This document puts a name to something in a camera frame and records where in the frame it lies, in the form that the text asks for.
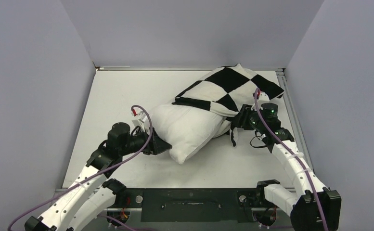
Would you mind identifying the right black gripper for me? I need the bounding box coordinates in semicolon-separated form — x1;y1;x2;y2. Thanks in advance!
233;103;267;132

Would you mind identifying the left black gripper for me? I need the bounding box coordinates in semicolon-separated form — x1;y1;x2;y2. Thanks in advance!
119;127;171;156

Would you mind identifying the white pillow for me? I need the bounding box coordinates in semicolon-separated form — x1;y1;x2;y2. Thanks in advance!
149;104;230;165

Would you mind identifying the black and white checkered pillowcase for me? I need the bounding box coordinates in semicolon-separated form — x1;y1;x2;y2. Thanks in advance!
172;64;284;146

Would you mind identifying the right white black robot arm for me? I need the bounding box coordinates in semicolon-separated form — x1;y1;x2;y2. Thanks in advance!
231;103;342;231

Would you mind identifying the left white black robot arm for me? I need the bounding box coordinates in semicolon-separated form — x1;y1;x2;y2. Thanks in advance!
25;122;172;231

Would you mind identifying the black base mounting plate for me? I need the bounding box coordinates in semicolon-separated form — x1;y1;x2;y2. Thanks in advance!
111;188;271;222

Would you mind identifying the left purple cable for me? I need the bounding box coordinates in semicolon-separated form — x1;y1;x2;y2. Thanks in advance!
7;105;159;231

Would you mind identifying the purple cable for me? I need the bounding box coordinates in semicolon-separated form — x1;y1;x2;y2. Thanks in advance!
254;88;329;231
7;105;159;231

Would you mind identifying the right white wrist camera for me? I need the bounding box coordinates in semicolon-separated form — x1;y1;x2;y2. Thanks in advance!
253;91;270;106

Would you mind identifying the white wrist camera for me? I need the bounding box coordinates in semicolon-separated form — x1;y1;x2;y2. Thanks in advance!
253;91;270;106
132;112;150;131

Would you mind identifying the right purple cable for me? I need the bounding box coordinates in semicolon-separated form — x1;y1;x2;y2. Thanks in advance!
254;88;329;231

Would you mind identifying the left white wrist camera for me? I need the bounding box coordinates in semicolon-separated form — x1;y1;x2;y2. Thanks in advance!
132;112;150;131

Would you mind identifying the aluminium frame rail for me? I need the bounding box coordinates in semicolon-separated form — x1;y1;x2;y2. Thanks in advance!
43;65;340;231

